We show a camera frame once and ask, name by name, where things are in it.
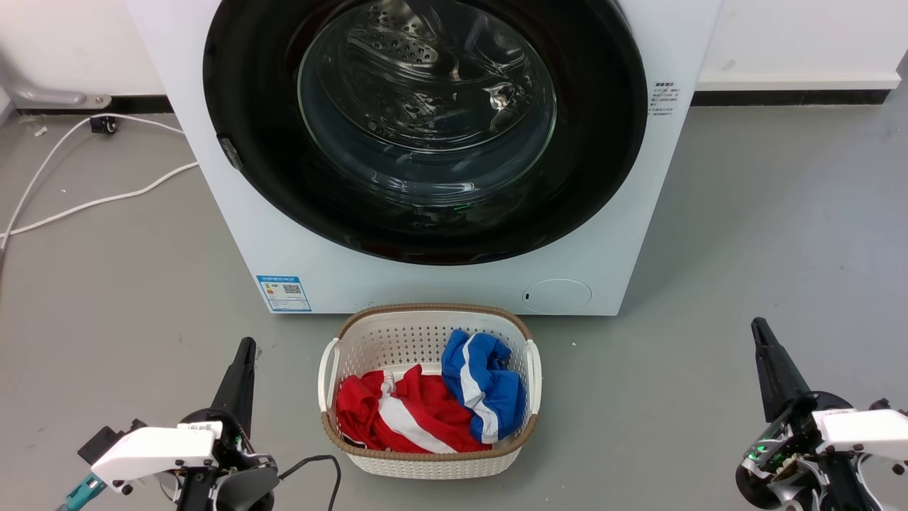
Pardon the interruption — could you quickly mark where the white front-load washing machine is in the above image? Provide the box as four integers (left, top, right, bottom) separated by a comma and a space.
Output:
126, 0, 723, 317

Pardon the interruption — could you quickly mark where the round white filter cover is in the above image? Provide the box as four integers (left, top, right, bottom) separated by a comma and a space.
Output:
522, 278, 592, 314

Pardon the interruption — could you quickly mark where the teal cable connector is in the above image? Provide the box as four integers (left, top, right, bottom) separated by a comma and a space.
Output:
57, 474, 107, 511

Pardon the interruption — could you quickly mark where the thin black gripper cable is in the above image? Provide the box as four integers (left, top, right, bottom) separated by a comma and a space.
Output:
278, 455, 343, 511

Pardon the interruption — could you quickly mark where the blue energy label sticker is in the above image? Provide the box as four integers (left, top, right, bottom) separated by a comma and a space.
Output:
255, 275, 313, 314

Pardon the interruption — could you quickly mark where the red and white garment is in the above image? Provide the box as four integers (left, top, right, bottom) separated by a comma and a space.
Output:
335, 364, 494, 455

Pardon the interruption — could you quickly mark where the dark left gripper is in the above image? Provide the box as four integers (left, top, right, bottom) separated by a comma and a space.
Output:
176, 338, 281, 511

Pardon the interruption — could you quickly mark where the white plastic laundry basket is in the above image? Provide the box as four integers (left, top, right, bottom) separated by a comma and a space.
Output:
317, 303, 543, 480

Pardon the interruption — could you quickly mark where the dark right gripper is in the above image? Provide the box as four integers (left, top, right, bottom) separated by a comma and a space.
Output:
734, 317, 880, 511

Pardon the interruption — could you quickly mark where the blue and white garment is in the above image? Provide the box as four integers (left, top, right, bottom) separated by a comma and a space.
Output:
441, 329, 528, 444

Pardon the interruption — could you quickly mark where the white power cable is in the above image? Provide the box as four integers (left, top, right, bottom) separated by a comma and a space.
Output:
0, 114, 185, 253
0, 162, 199, 238

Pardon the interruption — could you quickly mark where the small printed text sticker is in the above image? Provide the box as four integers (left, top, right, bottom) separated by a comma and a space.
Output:
649, 80, 682, 118

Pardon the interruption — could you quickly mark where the grey pipe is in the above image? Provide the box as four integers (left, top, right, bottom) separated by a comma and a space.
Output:
0, 67, 113, 111

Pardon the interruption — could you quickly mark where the black round glass washer door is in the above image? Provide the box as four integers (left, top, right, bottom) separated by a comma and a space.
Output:
202, 0, 648, 266

